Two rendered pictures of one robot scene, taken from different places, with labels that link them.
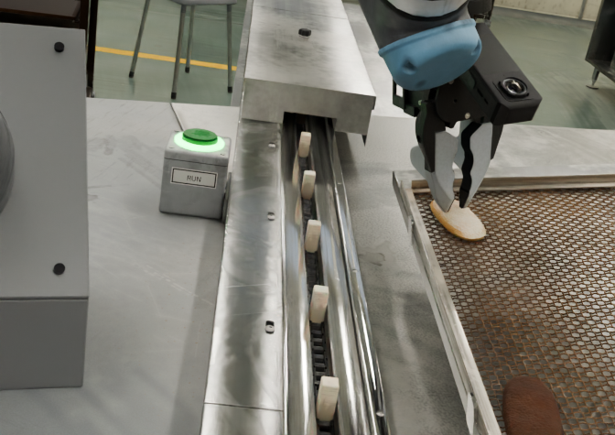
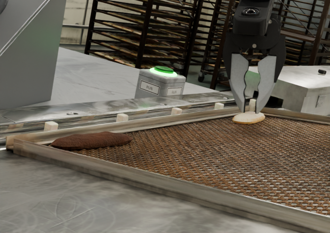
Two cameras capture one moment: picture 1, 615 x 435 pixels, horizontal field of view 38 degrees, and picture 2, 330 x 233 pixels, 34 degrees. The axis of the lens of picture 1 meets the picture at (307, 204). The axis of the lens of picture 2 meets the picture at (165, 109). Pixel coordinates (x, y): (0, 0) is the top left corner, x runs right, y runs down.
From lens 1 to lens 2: 0.62 m
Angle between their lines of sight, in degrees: 40
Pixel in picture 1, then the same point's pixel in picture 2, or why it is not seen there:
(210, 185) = (156, 93)
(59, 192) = (10, 26)
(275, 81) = (251, 71)
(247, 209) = (155, 100)
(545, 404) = (105, 136)
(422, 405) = not seen: hidden behind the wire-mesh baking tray
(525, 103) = (250, 19)
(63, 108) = not seen: outside the picture
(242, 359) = (35, 112)
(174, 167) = (142, 79)
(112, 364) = not seen: hidden behind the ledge
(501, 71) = (254, 6)
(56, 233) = not seen: outside the picture
